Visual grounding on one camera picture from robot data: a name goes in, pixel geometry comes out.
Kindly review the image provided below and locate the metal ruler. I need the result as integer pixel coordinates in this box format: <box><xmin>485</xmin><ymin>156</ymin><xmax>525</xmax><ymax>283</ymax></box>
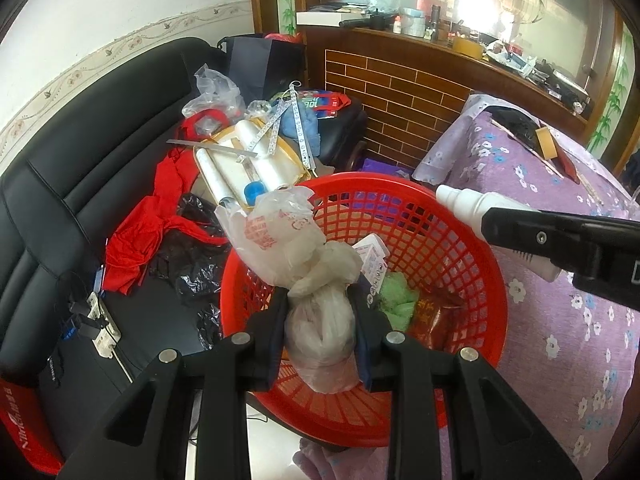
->
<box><xmin>166</xmin><ymin>139</ymin><xmax>258</xmax><ymax>158</ymax></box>

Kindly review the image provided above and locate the black plastic bag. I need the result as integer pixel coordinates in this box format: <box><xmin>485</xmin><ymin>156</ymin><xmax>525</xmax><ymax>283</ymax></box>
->
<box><xmin>150</xmin><ymin>192</ymin><xmax>236</xmax><ymax>351</ymax></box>

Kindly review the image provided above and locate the white spray bottle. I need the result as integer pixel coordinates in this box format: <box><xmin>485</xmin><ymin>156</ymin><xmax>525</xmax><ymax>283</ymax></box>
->
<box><xmin>435</xmin><ymin>184</ymin><xmax>563</xmax><ymax>282</ymax></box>

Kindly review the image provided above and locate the red cloth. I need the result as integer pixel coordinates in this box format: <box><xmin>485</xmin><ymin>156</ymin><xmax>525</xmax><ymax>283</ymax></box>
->
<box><xmin>105</xmin><ymin>157</ymin><xmax>232</xmax><ymax>295</ymax></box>

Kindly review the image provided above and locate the white flat box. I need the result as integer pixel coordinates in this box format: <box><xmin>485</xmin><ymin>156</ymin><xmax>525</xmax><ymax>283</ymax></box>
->
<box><xmin>296</xmin><ymin>10</ymin><xmax>372</xmax><ymax>27</ymax></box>

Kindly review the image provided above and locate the purple floral tablecloth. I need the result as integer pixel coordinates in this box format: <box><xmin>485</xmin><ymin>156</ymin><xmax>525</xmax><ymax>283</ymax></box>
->
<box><xmin>412</xmin><ymin>92</ymin><xmax>640</xmax><ymax>480</ymax></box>

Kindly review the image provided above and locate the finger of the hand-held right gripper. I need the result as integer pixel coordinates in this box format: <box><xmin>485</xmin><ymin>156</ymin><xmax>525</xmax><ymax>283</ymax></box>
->
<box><xmin>481</xmin><ymin>206</ymin><xmax>640</xmax><ymax>277</ymax></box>

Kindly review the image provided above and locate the white power strip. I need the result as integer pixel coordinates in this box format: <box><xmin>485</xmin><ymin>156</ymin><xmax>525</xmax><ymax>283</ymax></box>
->
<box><xmin>67</xmin><ymin>290</ymin><xmax>123</xmax><ymax>358</ymax></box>

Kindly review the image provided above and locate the red plastic basket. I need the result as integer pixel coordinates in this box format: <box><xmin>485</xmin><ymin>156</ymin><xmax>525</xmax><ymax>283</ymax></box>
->
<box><xmin>220</xmin><ymin>172</ymin><xmax>509</xmax><ymax>448</ymax></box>

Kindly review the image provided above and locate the brown red snack packet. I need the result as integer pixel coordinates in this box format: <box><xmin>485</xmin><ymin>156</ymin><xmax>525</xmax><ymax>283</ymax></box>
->
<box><xmin>407</xmin><ymin>290</ymin><xmax>468</xmax><ymax>348</ymax></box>

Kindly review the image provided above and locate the red flat packet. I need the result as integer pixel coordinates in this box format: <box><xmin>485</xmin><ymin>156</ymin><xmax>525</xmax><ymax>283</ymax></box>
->
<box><xmin>552</xmin><ymin>137</ymin><xmax>581</xmax><ymax>186</ymax></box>

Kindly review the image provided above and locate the black leather sofa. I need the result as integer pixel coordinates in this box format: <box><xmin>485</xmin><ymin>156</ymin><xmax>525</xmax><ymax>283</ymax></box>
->
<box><xmin>0</xmin><ymin>35</ymin><xmax>368</xmax><ymax>461</ymax></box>

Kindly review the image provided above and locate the green cloth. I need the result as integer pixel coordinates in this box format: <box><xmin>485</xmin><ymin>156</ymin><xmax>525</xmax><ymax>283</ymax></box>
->
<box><xmin>377</xmin><ymin>272</ymin><xmax>421</xmax><ymax>333</ymax></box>

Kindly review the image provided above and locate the red blue printed bag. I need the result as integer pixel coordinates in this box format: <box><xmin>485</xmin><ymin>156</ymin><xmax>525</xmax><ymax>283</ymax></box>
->
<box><xmin>295</xmin><ymin>89</ymin><xmax>353</xmax><ymax>117</ymax></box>

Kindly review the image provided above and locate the yellow rimmed tray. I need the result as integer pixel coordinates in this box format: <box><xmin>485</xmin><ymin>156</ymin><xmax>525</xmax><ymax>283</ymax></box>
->
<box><xmin>194</xmin><ymin>119</ymin><xmax>315</xmax><ymax>208</ymax></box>

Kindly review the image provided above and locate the black pouch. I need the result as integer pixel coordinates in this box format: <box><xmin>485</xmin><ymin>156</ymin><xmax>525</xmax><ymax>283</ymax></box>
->
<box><xmin>487</xmin><ymin>107</ymin><xmax>540</xmax><ymax>150</ymax></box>

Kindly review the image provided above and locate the wooden chopstick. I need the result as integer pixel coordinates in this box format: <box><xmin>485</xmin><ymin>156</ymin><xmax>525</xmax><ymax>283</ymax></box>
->
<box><xmin>490</xmin><ymin>119</ymin><xmax>565</xmax><ymax>178</ymax></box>

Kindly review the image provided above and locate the dark paper bag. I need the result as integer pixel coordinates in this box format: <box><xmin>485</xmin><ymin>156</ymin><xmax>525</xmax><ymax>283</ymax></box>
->
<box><xmin>217</xmin><ymin>34</ymin><xmax>307</xmax><ymax>106</ymax></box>

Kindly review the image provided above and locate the white blue box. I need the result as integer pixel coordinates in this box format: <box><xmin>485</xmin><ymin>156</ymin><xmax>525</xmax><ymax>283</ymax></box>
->
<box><xmin>352</xmin><ymin>234</ymin><xmax>390</xmax><ymax>311</ymax></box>

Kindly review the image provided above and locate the blue cloth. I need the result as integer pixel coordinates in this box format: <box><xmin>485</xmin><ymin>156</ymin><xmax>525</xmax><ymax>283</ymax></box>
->
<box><xmin>277</xmin><ymin>105</ymin><xmax>321</xmax><ymax>161</ymax></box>

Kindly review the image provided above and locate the white plastic film roll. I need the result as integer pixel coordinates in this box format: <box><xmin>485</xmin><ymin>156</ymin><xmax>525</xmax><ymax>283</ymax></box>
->
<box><xmin>235</xmin><ymin>120</ymin><xmax>291</xmax><ymax>193</ymax></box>
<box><xmin>196</xmin><ymin>149</ymin><xmax>238</xmax><ymax>203</ymax></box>

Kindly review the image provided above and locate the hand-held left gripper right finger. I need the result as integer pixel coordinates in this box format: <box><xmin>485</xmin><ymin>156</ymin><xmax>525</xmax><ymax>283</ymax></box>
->
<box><xmin>347</xmin><ymin>285</ymin><xmax>583</xmax><ymax>480</ymax></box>

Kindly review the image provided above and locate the clear plastic bag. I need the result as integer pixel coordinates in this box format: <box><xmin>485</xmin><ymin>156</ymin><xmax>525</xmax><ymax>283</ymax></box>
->
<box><xmin>181</xmin><ymin>64</ymin><xmax>246</xmax><ymax>126</ymax></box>

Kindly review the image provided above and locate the red plastic item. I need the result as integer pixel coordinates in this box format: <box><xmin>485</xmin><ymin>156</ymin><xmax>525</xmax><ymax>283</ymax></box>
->
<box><xmin>180</xmin><ymin>109</ymin><xmax>230</xmax><ymax>141</ymax></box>

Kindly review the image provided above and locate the white plastic bag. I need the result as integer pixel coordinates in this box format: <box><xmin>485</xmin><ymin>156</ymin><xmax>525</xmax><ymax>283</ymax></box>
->
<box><xmin>215</xmin><ymin>186</ymin><xmax>368</xmax><ymax>395</ymax></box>

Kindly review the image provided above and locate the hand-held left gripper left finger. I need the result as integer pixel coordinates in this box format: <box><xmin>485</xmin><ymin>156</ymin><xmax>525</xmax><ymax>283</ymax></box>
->
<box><xmin>57</xmin><ymin>287</ymin><xmax>291</xmax><ymax>480</ymax></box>

